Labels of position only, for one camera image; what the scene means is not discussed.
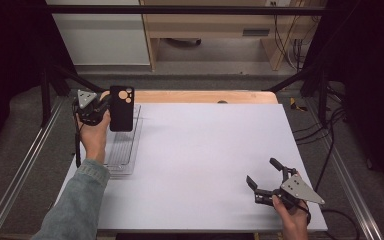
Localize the black floor cables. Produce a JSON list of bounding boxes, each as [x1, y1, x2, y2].
[[293, 84, 348, 193]]

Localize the white cabinet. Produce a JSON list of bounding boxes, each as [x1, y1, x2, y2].
[[45, 0, 152, 67]]

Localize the dark curtain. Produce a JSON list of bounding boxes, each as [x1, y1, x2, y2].
[[304, 0, 384, 204], [0, 0, 78, 164]]

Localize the black object under desk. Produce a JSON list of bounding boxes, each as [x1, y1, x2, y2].
[[164, 37, 203, 48]]

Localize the wooden table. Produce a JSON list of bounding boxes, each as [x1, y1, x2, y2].
[[98, 90, 279, 105]]

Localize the bundle of hanging cables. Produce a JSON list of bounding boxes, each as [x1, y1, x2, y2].
[[272, 1, 316, 72]]

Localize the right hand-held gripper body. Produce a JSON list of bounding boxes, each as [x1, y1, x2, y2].
[[254, 166, 326, 212]]

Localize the black horizontal frame bar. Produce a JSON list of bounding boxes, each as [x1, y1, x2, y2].
[[45, 4, 328, 16]]

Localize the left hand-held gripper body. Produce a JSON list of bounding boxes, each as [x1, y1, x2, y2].
[[72, 88, 112, 127]]

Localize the aluminium rail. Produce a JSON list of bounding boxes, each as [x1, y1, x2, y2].
[[303, 96, 384, 240], [0, 95, 66, 240]]

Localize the white table board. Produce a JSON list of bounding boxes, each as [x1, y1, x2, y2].
[[53, 102, 329, 233]]

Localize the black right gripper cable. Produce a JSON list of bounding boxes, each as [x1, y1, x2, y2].
[[296, 198, 362, 240]]

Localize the light wooden desk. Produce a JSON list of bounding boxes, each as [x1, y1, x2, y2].
[[139, 0, 328, 72]]

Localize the yellow black tape strip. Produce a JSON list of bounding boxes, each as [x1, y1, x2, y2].
[[289, 97, 310, 113]]

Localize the clear plastic packaging box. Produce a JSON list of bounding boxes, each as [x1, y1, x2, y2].
[[102, 103, 145, 177]]

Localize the person's right hand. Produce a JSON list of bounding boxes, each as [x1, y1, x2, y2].
[[271, 194, 312, 232]]

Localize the person's left hand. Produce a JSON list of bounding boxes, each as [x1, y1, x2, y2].
[[75, 109, 112, 165]]

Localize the black frame stand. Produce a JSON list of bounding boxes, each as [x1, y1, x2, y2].
[[262, 64, 332, 128], [39, 63, 108, 128]]

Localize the grey desk label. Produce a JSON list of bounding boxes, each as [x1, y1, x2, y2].
[[242, 28, 271, 38]]

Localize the black phone case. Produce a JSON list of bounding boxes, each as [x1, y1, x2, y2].
[[108, 85, 136, 133]]

